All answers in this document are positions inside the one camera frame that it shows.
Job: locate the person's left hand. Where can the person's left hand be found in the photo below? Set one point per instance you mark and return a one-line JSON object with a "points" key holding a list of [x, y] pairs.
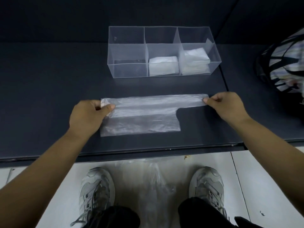
{"points": [[85, 121]]}

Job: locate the person's right hand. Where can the person's right hand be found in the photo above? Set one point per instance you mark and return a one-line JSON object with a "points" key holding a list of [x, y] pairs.
{"points": [[228, 106]]}

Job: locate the stack of plastic bags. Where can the stack of plastic bags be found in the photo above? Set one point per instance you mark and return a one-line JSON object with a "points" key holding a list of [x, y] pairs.
{"points": [[194, 61]]}

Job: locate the clear three-compartment plastic box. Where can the clear three-compartment plastic box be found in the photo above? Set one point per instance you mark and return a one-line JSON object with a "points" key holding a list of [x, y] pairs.
{"points": [[126, 59]]}

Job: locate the pile of plastic bags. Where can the pile of plastic bags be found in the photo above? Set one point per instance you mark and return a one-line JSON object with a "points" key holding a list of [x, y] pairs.
{"points": [[149, 187]]}

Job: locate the person's right forearm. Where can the person's right forearm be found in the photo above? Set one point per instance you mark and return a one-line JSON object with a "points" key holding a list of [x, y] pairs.
{"points": [[273, 159]]}

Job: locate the person's left forearm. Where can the person's left forearm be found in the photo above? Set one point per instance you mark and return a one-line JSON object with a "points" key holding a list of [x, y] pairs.
{"points": [[40, 178]]}

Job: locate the person's left grey shoe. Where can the person's left grey shoe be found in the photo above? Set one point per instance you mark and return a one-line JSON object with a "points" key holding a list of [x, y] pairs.
{"points": [[95, 192]]}

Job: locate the person's grey shoe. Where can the person's grey shoe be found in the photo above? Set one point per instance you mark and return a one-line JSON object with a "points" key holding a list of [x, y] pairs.
{"points": [[206, 185], [95, 192]]}

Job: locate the person's right grey shoe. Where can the person's right grey shoe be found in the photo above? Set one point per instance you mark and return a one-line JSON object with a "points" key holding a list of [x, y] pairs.
{"points": [[206, 185]]}

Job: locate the black white striped tote bag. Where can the black white striped tote bag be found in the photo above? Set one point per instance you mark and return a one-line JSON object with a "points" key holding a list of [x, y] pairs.
{"points": [[282, 61]]}

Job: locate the black trousers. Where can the black trousers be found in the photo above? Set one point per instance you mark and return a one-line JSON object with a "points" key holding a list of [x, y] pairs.
{"points": [[197, 213]]}

